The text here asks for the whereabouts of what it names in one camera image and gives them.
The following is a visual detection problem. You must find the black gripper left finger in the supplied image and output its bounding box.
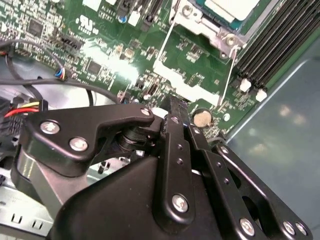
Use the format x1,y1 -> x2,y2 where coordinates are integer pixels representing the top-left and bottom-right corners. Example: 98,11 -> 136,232
14,96 -> 196,231

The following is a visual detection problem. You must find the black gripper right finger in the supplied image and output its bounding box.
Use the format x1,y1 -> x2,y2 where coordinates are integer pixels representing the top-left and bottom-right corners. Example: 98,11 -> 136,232
178,98 -> 313,240

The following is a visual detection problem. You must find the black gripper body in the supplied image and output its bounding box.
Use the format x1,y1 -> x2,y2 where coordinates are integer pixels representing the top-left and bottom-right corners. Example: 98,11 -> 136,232
49,156 -> 241,240

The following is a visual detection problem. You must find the metal socket cover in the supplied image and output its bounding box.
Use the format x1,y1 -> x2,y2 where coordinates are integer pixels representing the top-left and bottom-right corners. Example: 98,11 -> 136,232
152,14 -> 238,106

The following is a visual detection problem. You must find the silver CPU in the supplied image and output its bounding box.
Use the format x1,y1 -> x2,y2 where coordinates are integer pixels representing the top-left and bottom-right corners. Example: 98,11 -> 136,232
199,0 -> 262,30

